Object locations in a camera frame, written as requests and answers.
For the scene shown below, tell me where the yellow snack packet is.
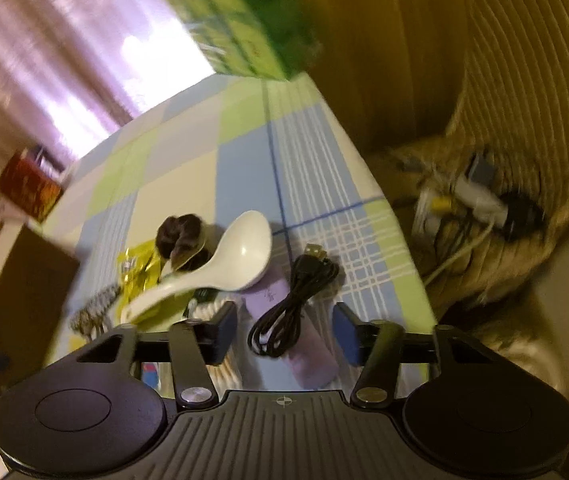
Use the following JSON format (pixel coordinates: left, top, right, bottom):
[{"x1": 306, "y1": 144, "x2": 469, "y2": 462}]
[{"x1": 116, "y1": 240, "x2": 165, "y2": 318}]

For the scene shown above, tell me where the quilted chair cushion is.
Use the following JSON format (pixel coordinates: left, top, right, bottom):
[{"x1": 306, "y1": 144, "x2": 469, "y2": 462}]
[{"x1": 399, "y1": 0, "x2": 569, "y2": 309}]

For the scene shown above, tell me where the white power strip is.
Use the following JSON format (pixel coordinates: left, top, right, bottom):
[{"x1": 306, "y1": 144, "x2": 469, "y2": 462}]
[{"x1": 413, "y1": 154, "x2": 516, "y2": 236}]

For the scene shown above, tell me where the cotton swab bag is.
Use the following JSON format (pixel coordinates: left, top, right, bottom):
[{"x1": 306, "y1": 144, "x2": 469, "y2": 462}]
[{"x1": 188, "y1": 294, "x2": 242, "y2": 396}]

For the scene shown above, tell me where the checkered tablecloth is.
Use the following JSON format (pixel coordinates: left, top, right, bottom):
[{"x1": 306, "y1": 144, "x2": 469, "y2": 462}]
[{"x1": 38, "y1": 71, "x2": 439, "y2": 391}]

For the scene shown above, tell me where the leopard print hair clip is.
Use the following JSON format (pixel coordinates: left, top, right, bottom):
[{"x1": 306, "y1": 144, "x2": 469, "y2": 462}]
[{"x1": 70, "y1": 283, "x2": 122, "y2": 340}]

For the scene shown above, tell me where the red gift bag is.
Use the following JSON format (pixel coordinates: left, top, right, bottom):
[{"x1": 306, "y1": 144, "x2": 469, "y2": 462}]
[{"x1": 0, "y1": 145, "x2": 64, "y2": 223}]

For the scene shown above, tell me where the brown cardboard storage box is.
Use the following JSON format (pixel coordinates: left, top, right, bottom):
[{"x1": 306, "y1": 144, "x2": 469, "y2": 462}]
[{"x1": 0, "y1": 222, "x2": 79, "y2": 368}]

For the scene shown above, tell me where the green tissue pack stack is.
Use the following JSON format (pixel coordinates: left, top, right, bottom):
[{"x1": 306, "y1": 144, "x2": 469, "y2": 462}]
[{"x1": 166, "y1": 0, "x2": 321, "y2": 80}]

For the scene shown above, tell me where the black USB cable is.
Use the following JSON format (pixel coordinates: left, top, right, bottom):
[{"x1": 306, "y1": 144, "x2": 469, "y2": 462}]
[{"x1": 247, "y1": 242, "x2": 341, "y2": 360}]

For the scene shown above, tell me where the purple cream tube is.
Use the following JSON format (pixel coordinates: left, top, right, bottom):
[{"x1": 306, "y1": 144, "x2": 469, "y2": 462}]
[{"x1": 243, "y1": 263, "x2": 339, "y2": 390}]

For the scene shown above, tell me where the white ceramic soup spoon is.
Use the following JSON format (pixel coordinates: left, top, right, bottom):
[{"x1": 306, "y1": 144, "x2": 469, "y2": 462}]
[{"x1": 120, "y1": 210, "x2": 272, "y2": 324}]

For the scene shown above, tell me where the dark velvet scrunchie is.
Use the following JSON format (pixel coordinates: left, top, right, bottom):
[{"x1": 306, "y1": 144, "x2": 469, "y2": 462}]
[{"x1": 155, "y1": 214, "x2": 211, "y2": 272}]

